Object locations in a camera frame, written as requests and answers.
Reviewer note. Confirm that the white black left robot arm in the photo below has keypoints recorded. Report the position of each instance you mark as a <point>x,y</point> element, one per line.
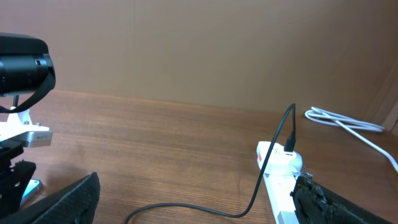
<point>28,75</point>

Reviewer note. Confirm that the white charger adapter plug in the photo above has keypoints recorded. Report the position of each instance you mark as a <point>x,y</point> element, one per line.
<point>280,161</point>

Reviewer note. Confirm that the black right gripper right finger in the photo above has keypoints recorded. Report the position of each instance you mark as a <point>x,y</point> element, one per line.
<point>316,204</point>

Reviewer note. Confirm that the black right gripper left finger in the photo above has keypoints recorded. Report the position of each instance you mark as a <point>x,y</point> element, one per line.
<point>74,204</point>

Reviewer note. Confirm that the smartphone with light screen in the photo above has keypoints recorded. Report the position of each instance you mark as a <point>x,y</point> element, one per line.
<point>33,186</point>

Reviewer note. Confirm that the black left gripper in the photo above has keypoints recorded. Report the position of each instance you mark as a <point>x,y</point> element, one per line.
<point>14,180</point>

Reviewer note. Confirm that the white power strip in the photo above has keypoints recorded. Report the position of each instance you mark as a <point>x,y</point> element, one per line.
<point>279,188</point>

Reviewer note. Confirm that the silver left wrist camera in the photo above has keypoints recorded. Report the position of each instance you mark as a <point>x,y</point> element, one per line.
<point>19,127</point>

